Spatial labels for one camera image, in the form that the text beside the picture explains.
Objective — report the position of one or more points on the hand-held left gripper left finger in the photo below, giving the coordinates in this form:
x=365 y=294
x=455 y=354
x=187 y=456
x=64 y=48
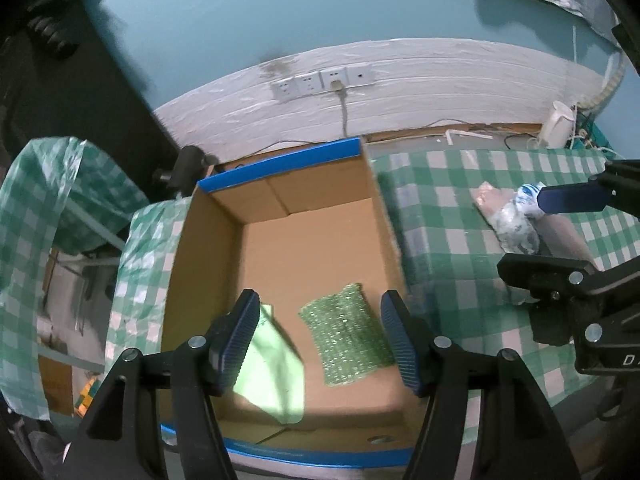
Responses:
x=240 y=340

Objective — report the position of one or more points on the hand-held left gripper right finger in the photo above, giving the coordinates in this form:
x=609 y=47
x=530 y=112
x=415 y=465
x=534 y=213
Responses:
x=400 y=345

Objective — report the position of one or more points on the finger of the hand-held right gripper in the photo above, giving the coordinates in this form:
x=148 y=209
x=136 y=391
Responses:
x=570 y=199
x=545 y=270

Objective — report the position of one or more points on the clear bag with blue print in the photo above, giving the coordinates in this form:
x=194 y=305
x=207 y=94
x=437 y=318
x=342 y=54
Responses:
x=515 y=230

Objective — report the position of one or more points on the black sponge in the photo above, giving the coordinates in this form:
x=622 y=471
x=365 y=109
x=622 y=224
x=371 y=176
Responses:
x=550 y=327

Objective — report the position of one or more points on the cardboard box with blue tape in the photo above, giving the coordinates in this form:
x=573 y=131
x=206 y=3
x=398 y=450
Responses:
x=310 y=250

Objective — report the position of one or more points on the light green cloth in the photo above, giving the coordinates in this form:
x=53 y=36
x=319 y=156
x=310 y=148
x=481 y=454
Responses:
x=272 y=380

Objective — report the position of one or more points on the green bubble wrap sheet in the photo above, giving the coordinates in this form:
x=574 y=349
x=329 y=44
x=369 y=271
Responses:
x=345 y=335

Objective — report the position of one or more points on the teal box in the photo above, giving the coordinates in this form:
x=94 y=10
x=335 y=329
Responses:
x=592 y=142

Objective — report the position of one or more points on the clear plastic wrapped packet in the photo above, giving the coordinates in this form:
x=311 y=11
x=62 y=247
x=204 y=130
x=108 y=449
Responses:
x=492 y=200

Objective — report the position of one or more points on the white electric kettle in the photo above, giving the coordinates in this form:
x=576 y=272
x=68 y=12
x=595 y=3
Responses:
x=556 y=122

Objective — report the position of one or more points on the white plastic stick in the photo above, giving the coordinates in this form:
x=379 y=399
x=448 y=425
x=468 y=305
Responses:
x=465 y=135

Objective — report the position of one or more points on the green checked tablecloth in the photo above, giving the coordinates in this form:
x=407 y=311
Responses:
x=440 y=200

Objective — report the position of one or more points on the colourful puzzle cube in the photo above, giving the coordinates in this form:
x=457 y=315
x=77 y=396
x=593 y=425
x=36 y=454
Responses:
x=85 y=397

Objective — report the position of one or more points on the black knob clamp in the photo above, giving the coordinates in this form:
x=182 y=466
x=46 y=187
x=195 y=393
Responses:
x=185 y=165

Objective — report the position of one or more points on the green checked plastic sheet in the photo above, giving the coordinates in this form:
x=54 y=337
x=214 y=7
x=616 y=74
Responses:
x=30 y=200

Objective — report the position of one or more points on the white wall socket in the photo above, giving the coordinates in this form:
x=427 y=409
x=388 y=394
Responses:
x=361 y=75
x=327 y=76
x=308 y=85
x=283 y=91

